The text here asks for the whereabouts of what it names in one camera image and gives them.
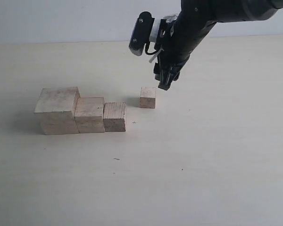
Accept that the second largest wooden cube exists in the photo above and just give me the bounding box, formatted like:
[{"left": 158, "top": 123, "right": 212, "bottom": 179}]
[{"left": 75, "top": 97, "right": 105, "bottom": 133}]

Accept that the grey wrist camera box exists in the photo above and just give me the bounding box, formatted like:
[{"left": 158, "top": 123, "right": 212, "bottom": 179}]
[{"left": 129, "top": 11, "right": 160, "bottom": 57}]

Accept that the smallest wooden cube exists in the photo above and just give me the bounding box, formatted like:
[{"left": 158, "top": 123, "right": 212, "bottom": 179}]
[{"left": 140, "top": 87, "right": 156, "bottom": 109}]

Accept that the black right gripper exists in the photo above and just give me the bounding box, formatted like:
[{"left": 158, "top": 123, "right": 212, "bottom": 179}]
[{"left": 153, "top": 14, "right": 215, "bottom": 90}]

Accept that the medium small wooden cube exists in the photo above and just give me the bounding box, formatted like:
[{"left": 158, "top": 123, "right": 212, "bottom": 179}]
[{"left": 103, "top": 102, "right": 126, "bottom": 132}]

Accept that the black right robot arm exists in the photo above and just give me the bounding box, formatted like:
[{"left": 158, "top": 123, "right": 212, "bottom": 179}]
[{"left": 154, "top": 0, "right": 283, "bottom": 90}]

